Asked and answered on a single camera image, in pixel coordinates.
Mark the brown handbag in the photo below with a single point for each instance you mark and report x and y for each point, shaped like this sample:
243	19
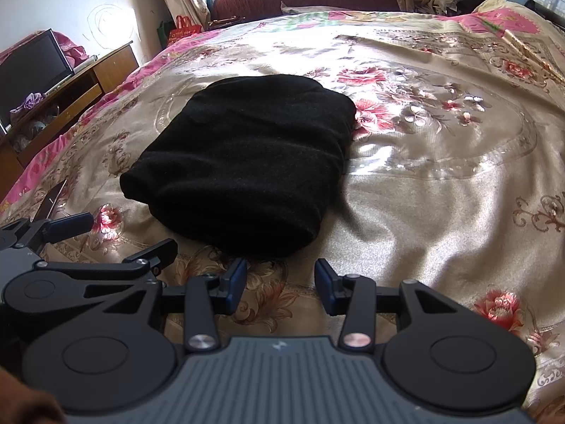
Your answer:
227	21

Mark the green and white paper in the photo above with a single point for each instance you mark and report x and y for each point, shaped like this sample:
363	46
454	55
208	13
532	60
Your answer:
443	0

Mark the green bag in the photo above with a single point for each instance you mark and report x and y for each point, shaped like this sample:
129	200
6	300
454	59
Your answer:
164	33

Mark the person's left forearm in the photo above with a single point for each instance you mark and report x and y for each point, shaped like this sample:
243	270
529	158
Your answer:
26	399

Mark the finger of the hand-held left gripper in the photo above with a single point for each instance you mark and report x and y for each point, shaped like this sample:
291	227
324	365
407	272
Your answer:
66	226
156	251

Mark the floral satin bedspread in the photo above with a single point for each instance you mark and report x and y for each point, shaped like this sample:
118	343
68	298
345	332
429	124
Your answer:
419	141

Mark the black television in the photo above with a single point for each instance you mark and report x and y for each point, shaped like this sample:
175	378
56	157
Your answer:
31	79

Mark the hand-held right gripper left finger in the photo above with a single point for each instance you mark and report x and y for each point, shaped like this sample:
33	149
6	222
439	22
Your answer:
234	289

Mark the pink cloth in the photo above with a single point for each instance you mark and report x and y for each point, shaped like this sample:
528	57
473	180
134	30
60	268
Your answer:
73	53

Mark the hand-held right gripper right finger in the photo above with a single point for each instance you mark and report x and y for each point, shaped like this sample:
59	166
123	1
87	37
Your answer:
326	289

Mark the black pants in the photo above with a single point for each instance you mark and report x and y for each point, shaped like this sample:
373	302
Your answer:
247	163

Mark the wooden television cabinet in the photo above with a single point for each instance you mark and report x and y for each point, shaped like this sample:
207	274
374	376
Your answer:
101	75

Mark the dark flat device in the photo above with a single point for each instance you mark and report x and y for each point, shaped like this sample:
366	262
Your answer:
50	201

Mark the purple artificial flower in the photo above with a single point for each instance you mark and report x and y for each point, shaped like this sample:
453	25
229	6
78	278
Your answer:
28	102

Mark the red gift bag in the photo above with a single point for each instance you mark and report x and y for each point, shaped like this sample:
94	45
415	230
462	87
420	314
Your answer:
185	28

